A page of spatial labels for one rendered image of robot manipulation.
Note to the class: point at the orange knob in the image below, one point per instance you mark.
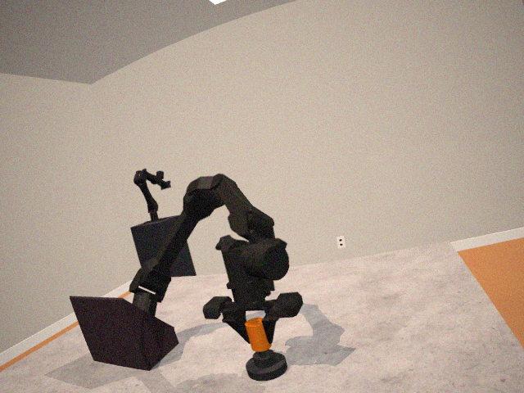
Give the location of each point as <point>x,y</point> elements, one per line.
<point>257,335</point>

